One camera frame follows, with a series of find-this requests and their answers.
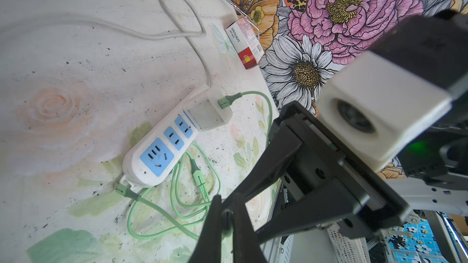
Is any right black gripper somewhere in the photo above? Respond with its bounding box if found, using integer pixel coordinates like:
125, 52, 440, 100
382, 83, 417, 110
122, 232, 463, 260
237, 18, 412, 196
223, 101, 411, 244

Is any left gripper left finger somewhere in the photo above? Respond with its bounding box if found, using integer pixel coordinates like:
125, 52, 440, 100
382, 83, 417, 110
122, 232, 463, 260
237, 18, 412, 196
188, 195, 223, 263

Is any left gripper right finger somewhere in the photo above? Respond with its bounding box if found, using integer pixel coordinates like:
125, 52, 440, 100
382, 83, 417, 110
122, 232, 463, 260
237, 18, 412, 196
232, 193, 267, 263

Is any green charging cable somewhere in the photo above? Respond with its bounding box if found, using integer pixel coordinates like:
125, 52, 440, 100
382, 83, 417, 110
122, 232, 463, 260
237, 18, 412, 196
115, 90, 274, 242

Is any white usb charger adapter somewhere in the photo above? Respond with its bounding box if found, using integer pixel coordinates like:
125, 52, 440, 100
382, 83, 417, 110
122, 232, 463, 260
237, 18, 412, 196
183, 96, 233, 132

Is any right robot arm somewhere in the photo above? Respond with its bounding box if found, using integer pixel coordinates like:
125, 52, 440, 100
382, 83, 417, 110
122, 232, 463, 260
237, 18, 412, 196
221, 9, 468, 243

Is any red white medicine box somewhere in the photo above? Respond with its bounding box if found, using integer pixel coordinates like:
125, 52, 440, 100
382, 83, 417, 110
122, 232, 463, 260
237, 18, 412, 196
225, 18, 264, 69

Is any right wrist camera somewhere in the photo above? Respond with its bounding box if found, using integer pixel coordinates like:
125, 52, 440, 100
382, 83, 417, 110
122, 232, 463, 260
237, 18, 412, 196
316, 51, 452, 172

